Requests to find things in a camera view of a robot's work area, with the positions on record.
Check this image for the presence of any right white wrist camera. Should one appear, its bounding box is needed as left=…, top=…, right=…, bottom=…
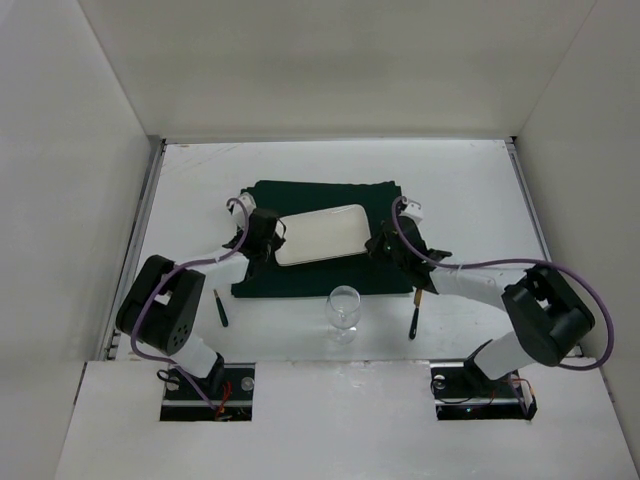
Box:
left=400, top=198, right=424, bottom=225

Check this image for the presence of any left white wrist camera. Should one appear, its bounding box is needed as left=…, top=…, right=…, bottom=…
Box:
left=227, top=192, right=257, bottom=229

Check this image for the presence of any left aluminium table rail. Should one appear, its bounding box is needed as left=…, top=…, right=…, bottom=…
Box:
left=97, top=135, right=166, bottom=361

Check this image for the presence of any clear wine glass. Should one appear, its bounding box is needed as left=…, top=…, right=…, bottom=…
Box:
left=325, top=286, right=361, bottom=345

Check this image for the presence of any gold knife black handle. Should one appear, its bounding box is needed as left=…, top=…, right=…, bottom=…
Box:
left=408, top=289, right=423, bottom=341

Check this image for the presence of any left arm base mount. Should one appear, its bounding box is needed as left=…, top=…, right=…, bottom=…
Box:
left=156, top=363, right=256, bottom=423

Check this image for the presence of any aluminium table rail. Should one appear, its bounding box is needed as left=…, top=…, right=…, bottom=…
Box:
left=505, top=135, right=586, bottom=351
left=97, top=135, right=166, bottom=361

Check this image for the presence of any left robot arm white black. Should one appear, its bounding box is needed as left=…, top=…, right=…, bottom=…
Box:
left=116, top=208, right=285, bottom=379

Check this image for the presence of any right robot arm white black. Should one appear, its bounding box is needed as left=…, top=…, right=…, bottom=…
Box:
left=365, top=217, right=595, bottom=386

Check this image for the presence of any right aluminium table rail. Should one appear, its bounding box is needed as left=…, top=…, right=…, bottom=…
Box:
left=505, top=135, right=586, bottom=351

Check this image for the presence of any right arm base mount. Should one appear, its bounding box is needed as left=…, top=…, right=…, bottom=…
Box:
left=429, top=358, right=538, bottom=421

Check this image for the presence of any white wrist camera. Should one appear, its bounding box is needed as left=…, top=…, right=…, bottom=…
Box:
left=227, top=192, right=257, bottom=229
left=400, top=198, right=424, bottom=225

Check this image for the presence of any white rectangular plate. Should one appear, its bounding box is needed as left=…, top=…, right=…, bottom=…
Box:
left=275, top=204, right=371, bottom=267

